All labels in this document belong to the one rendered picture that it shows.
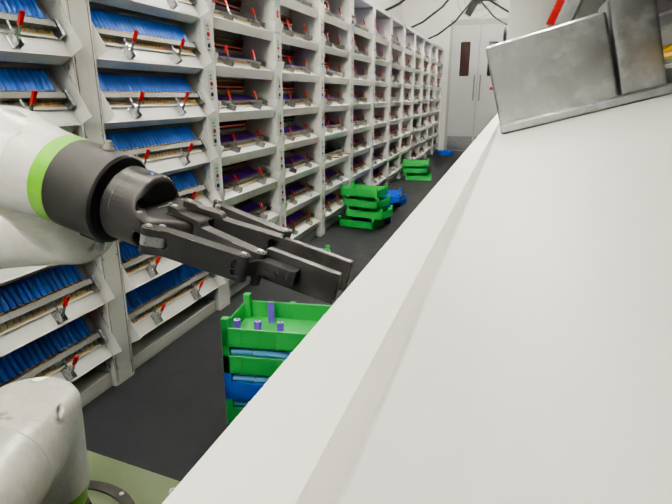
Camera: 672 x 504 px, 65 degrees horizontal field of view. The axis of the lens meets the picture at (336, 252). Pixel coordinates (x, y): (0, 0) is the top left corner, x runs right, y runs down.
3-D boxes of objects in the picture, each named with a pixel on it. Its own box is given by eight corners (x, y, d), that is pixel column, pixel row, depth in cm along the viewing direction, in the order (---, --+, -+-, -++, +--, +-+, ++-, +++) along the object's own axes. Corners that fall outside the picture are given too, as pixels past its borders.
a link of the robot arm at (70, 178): (43, 134, 48) (114, 128, 56) (38, 250, 52) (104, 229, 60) (98, 153, 46) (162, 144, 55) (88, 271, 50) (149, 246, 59)
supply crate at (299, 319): (221, 346, 140) (219, 319, 138) (246, 316, 159) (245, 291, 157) (332, 355, 135) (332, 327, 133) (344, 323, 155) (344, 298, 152)
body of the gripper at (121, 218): (147, 225, 58) (221, 253, 56) (90, 246, 50) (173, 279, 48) (155, 159, 55) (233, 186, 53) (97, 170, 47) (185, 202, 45)
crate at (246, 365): (223, 373, 143) (221, 346, 140) (247, 340, 162) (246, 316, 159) (332, 382, 138) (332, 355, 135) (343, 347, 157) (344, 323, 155)
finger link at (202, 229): (176, 201, 50) (165, 203, 49) (271, 244, 46) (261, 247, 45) (170, 239, 52) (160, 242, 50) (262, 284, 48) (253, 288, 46)
